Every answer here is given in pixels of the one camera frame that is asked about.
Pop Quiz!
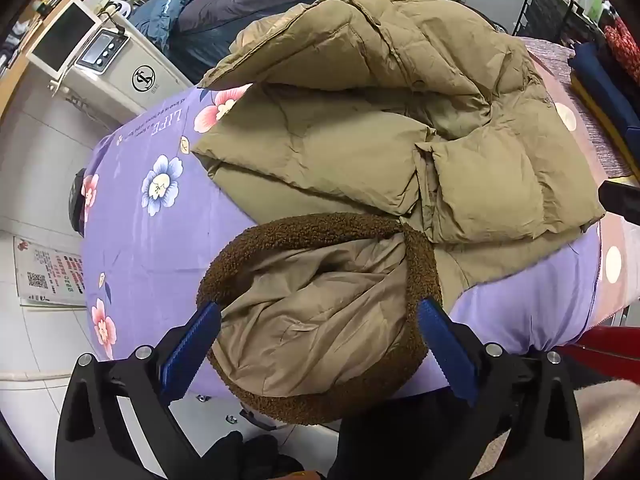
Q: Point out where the folded yellow cloth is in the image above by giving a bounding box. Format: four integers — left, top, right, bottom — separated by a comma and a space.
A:
570, 77, 640, 161

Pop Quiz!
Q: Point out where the small grey display unit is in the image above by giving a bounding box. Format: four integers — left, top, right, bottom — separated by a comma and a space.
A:
75, 27, 126, 73

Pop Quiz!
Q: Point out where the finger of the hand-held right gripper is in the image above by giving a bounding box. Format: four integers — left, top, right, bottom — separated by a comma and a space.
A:
598, 180, 640, 227

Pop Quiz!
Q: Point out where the folded navy cloth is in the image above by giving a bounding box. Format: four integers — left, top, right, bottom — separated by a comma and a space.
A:
570, 42, 640, 131

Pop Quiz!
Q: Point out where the black wire rack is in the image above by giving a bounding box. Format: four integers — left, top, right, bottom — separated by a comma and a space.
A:
512, 0, 601, 48

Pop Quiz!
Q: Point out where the mauve textured cloth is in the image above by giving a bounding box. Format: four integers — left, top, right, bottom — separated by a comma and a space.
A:
520, 37, 636, 178

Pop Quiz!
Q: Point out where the khaki puffer jacket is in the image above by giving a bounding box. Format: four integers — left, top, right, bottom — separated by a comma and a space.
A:
191, 0, 607, 426

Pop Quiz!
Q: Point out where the white machine cabinet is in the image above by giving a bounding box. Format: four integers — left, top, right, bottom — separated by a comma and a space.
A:
60, 10, 193, 126

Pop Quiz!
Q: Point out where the red metal frame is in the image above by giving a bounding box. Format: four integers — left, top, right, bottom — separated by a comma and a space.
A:
562, 324, 640, 391

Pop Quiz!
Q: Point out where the purple floral bedsheet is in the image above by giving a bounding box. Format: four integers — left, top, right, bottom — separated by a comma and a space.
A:
80, 82, 601, 401

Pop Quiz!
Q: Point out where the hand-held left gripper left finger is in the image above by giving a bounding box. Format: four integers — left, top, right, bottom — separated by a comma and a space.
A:
55, 301, 223, 480

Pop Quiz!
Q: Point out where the black round object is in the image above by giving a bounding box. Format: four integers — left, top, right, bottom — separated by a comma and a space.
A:
69, 169, 90, 235

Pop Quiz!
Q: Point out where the red floral cloth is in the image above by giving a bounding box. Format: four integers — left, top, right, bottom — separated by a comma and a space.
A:
602, 17, 640, 81

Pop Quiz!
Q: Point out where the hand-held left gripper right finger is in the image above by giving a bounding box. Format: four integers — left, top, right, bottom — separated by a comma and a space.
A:
416, 297, 585, 480

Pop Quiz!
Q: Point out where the printed paper flyer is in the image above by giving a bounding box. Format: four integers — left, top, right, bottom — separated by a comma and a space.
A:
13, 235, 87, 309

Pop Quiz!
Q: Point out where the white framed monitor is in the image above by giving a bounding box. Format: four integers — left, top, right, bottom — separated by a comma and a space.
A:
25, 0, 103, 78

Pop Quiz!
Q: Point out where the blue and grey duvet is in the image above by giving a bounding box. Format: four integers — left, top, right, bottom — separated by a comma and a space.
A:
132, 0, 441, 83

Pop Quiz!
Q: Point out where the wooden desk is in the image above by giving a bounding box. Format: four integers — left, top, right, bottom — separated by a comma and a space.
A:
0, 0, 103, 121

